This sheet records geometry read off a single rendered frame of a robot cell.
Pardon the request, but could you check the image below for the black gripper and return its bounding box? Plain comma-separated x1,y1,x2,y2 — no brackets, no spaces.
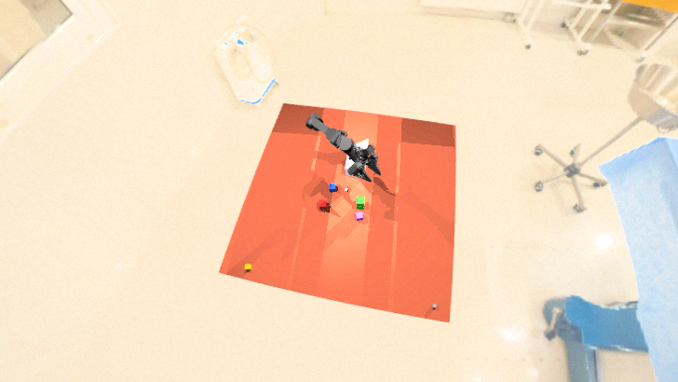
348,147,382,182

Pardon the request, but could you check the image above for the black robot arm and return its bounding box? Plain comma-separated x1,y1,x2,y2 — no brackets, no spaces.
305,113,376,160

